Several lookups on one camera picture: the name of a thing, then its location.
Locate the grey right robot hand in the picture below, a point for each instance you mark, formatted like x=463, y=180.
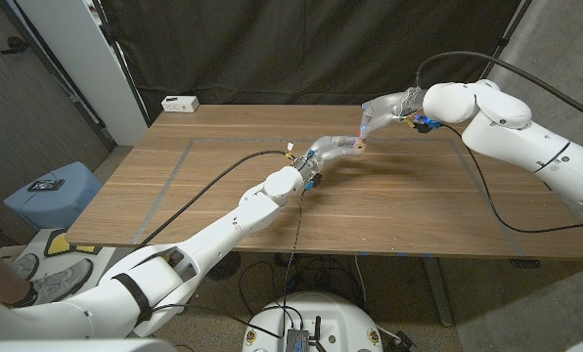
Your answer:
x=388, y=107

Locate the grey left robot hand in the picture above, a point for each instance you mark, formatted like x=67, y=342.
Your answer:
x=329, y=148

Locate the small wooden block with holes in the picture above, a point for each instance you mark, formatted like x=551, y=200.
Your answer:
x=360, y=145

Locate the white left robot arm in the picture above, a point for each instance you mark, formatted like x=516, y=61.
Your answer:
x=247, y=215

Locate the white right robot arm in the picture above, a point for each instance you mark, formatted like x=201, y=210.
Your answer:
x=516, y=137

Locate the black backdrop curtain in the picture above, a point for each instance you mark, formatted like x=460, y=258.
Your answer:
x=296, y=49

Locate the black backdrop stand pole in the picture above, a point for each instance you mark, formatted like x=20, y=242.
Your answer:
x=502, y=43
x=121, y=61

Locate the round black floor fan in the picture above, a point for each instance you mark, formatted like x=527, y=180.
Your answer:
x=228, y=266

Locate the white power strip box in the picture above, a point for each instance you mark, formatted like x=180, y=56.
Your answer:
x=180, y=103

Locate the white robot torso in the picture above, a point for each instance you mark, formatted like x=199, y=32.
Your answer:
x=340, y=318

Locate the grey table leg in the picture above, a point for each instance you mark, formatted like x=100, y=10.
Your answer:
x=440, y=298

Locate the grey electronics box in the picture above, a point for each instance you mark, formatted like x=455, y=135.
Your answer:
x=296, y=339

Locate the white pillar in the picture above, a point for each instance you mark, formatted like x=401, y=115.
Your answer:
x=91, y=63

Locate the blue plastic stool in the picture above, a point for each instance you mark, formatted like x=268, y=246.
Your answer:
x=61, y=207

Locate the black smartphone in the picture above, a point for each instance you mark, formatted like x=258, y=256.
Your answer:
x=46, y=185

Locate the grey black sneaker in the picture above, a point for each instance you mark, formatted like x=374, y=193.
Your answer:
x=25, y=266
x=59, y=283

